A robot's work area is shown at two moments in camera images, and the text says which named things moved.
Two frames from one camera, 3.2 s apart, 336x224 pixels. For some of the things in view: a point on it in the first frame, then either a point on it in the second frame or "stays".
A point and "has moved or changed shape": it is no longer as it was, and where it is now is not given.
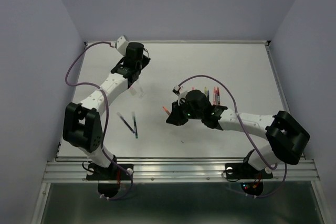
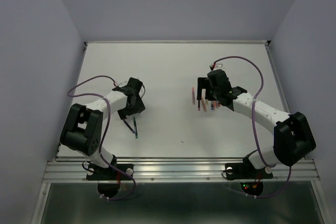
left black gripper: (145, 61) -> (138, 107)
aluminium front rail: (71, 169) stays
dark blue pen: (129, 127) stays
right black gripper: (176, 117) -> (203, 82)
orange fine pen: (166, 110) has moved or changed shape
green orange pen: (135, 125) stays
